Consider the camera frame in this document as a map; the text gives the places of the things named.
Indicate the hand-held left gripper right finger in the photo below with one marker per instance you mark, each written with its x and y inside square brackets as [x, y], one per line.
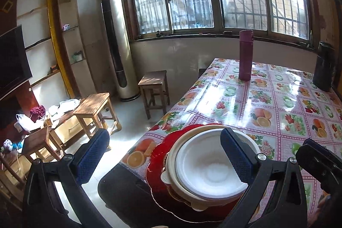
[236, 156]

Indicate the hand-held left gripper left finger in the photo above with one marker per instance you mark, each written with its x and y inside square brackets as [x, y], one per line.
[93, 156]

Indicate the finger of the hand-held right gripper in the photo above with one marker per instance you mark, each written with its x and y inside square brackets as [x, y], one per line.
[318, 164]
[315, 144]

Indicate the white paper bowl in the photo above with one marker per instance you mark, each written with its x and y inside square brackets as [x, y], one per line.
[203, 164]

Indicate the large beige bowl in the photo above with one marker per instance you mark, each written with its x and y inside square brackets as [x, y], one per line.
[173, 157]

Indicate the red flower-shaped plate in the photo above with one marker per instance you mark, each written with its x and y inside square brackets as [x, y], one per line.
[157, 164]

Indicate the low wooden table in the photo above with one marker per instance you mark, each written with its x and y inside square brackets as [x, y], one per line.
[66, 126]

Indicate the dark cloth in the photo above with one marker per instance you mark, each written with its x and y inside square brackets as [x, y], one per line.
[123, 190]

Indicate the light wooden stool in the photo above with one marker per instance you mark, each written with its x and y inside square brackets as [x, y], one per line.
[92, 103]
[37, 137]

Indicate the white cloth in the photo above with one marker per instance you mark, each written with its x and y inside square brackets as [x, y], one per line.
[66, 105]

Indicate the floral printed tablecloth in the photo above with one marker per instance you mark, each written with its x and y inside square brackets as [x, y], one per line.
[267, 99]

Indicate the maroon cloth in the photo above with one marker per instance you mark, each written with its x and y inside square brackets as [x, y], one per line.
[37, 111]

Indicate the white plastic bag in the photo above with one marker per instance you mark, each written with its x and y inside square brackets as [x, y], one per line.
[25, 122]

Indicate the black cylindrical container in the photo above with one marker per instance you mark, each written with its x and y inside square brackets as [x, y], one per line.
[323, 67]

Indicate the small white toy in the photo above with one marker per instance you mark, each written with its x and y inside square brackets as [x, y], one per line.
[7, 144]

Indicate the dark wooden stool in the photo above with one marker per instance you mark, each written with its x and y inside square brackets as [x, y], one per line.
[152, 78]

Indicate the maroon bottle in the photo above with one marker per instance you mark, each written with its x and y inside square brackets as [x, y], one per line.
[245, 57]

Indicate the small white jar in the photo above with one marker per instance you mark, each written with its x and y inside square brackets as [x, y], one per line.
[78, 56]

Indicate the tower air conditioner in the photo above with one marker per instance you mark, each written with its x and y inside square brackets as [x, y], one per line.
[123, 57]

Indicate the black television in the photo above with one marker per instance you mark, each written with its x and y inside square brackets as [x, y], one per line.
[13, 62]

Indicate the wall shelf unit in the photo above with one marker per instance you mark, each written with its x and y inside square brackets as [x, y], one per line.
[40, 30]

